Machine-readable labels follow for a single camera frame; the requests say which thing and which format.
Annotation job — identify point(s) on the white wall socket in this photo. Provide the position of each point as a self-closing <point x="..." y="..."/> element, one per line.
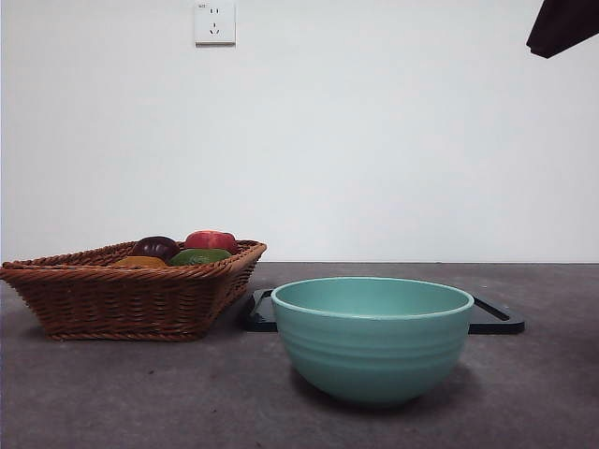
<point x="215" y="23"/>

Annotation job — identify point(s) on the teal ribbed bowl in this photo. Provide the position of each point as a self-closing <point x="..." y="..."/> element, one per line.
<point x="374" y="355"/>

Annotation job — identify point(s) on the dark rectangular tray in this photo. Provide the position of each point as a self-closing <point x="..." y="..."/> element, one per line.
<point x="501" y="325"/>

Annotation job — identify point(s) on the brown kiwi fruit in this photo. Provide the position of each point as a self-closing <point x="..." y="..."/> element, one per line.
<point x="140" y="263"/>

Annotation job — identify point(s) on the red apple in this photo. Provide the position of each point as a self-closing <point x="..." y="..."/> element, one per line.
<point x="210" y="241"/>

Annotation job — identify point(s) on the green avocado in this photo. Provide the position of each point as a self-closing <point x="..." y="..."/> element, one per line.
<point x="199" y="257"/>

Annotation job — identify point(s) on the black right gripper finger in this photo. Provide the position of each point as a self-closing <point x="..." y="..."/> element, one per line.
<point x="566" y="23"/>

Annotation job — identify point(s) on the dark purple plum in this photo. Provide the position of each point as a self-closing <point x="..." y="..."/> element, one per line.
<point x="156" y="245"/>

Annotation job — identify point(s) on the brown wicker basket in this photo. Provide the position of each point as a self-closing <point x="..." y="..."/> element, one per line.
<point x="121" y="299"/>

